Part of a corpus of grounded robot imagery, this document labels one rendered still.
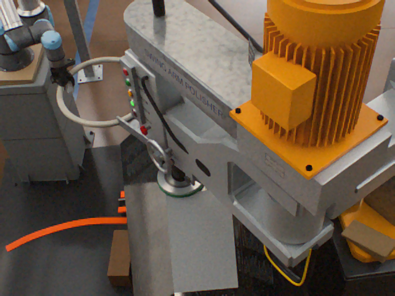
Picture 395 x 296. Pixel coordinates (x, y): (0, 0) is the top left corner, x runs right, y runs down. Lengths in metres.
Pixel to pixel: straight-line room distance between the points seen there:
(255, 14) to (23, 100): 2.48
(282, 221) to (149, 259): 0.84
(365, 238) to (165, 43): 1.17
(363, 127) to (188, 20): 0.68
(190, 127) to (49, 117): 1.51
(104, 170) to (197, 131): 1.85
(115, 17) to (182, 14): 3.21
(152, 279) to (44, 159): 1.49
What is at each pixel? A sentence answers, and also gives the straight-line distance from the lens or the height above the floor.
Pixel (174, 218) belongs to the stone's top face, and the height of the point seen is 0.83.
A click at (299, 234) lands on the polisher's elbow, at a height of 1.32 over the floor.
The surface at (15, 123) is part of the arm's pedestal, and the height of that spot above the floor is 0.56.
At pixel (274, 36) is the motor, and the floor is 1.99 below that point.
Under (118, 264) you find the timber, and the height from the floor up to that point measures 0.14.
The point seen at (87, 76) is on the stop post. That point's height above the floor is 0.02.
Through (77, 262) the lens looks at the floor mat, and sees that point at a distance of 3.12.
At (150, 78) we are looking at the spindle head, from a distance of 1.72.
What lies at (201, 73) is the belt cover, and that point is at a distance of 1.45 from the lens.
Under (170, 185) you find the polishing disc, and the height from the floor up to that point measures 0.86.
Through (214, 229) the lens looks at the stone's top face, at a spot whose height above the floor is 0.83.
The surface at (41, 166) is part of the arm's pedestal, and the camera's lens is 3.45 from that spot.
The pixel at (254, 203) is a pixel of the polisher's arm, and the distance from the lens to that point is 1.70.
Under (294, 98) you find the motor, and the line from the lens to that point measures 1.02.
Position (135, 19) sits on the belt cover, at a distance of 1.70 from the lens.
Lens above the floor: 2.63
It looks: 49 degrees down
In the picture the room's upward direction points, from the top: 5 degrees counter-clockwise
